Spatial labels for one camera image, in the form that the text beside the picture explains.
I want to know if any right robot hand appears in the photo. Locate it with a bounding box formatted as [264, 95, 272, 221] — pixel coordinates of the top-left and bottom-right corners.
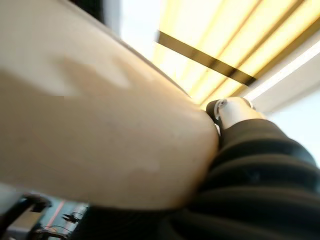
[74, 97, 320, 240]

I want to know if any white round plate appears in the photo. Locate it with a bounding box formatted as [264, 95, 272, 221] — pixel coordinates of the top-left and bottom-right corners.
[0, 0, 220, 211]

